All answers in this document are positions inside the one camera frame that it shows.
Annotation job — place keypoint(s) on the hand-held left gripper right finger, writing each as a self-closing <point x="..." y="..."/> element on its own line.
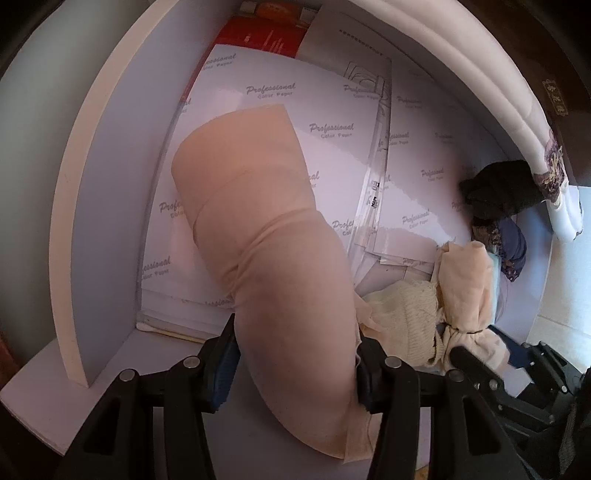
<point x="365" y="383"/>

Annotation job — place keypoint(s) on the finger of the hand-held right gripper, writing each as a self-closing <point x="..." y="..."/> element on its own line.
<point x="515" y="349"/>
<point x="475" y="369"/>

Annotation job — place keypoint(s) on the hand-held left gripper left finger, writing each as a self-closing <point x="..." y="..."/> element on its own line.
<point x="222" y="369"/>

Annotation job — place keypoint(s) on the light blue sock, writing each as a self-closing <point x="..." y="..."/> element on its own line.
<point x="495" y="277"/>

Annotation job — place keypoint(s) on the cream knitted sock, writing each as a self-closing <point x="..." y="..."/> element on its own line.
<point x="411" y="318"/>

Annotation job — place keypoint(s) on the knotted beige stocking bundle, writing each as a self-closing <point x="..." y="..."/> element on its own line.
<point x="466" y="286"/>

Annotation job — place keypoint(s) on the navy blue sock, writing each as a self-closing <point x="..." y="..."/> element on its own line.
<point x="512" y="244"/>

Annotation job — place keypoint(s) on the black sock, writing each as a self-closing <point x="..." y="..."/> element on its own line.
<point x="503" y="189"/>

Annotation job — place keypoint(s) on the white bedside nightstand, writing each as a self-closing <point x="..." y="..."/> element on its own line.
<point x="92" y="184"/>

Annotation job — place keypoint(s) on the brown box gold lining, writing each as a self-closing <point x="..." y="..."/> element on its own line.
<point x="561" y="120"/>

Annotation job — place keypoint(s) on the cotton swab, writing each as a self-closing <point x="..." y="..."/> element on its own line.
<point x="161" y="330"/>

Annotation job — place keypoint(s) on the printed glossy paper sheets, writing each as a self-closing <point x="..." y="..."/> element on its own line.
<point x="429" y="152"/>

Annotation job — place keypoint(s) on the white floral folded quilt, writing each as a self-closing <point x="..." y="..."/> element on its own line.
<point x="485" y="83"/>

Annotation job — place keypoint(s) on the printed glossy paper stack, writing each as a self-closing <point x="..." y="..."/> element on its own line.
<point x="240" y="83"/>

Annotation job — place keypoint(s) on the red packet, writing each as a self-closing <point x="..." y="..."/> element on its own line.
<point x="258" y="37"/>

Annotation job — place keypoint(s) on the white manual booklet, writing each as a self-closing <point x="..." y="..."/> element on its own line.
<point x="351" y="41"/>

